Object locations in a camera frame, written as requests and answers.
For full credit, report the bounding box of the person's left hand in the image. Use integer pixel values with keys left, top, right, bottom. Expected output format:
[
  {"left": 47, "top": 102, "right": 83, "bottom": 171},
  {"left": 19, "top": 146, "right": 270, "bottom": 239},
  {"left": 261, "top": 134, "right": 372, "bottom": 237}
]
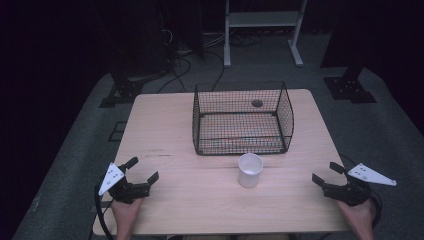
[{"left": 110, "top": 197, "right": 145, "bottom": 232}]

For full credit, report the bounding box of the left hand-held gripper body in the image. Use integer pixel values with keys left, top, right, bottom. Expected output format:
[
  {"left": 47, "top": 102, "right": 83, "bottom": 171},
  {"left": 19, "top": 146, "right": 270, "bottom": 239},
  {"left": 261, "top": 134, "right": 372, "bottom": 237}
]
[{"left": 98, "top": 162, "right": 151, "bottom": 205}]

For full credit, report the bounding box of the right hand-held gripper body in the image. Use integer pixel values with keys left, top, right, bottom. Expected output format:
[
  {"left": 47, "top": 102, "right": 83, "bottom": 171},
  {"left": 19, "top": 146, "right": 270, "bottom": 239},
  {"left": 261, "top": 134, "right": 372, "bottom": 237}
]
[{"left": 322, "top": 162, "right": 398, "bottom": 207}]

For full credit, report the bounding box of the black floor cable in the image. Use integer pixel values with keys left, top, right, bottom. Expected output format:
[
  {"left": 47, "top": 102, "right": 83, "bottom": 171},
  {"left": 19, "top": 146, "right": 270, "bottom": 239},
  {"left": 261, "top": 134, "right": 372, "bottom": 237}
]
[
  {"left": 156, "top": 57, "right": 193, "bottom": 95},
  {"left": 205, "top": 49, "right": 226, "bottom": 92}
]

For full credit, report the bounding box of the white metal stand frame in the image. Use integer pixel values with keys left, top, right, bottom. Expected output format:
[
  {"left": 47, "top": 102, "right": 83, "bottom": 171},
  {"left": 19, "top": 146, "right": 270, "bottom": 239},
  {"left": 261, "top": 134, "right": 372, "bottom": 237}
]
[{"left": 223, "top": 0, "right": 308, "bottom": 69}]

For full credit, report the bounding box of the black stand base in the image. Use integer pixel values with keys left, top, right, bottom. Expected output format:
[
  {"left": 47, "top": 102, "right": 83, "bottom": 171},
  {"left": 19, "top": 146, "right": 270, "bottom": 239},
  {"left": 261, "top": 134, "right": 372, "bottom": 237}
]
[
  {"left": 323, "top": 65, "right": 378, "bottom": 105},
  {"left": 98, "top": 78, "right": 145, "bottom": 109}
]

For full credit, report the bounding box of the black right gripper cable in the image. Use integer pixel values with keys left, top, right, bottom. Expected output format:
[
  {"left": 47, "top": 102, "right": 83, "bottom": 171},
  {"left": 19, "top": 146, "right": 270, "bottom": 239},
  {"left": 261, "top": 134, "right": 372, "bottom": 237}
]
[{"left": 369, "top": 193, "right": 383, "bottom": 229}]

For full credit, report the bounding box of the black wire mesh basket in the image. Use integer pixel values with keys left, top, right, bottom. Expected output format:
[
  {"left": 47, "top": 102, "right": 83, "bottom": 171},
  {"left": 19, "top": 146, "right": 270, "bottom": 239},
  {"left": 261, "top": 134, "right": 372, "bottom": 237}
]
[{"left": 192, "top": 80, "right": 295, "bottom": 157}]

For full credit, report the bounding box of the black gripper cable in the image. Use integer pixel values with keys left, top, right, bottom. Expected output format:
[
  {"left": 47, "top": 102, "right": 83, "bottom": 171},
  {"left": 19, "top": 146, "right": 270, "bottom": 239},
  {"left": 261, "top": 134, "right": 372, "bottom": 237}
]
[
  {"left": 369, "top": 193, "right": 383, "bottom": 229},
  {"left": 93, "top": 181, "right": 115, "bottom": 240}
]

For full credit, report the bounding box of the person's right hand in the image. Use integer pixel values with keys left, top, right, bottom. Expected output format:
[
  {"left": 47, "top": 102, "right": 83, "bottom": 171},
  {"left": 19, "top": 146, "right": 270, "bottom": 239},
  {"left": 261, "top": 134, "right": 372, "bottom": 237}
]
[{"left": 335, "top": 198, "right": 375, "bottom": 231}]

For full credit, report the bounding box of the white cup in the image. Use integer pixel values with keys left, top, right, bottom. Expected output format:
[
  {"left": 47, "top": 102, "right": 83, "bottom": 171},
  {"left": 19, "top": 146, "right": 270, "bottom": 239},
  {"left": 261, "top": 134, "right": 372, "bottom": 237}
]
[{"left": 237, "top": 152, "right": 265, "bottom": 189}]

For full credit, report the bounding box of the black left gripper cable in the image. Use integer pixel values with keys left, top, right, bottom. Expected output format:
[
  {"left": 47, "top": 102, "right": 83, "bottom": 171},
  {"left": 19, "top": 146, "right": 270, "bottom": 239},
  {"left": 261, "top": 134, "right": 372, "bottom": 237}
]
[{"left": 93, "top": 181, "right": 115, "bottom": 240}]

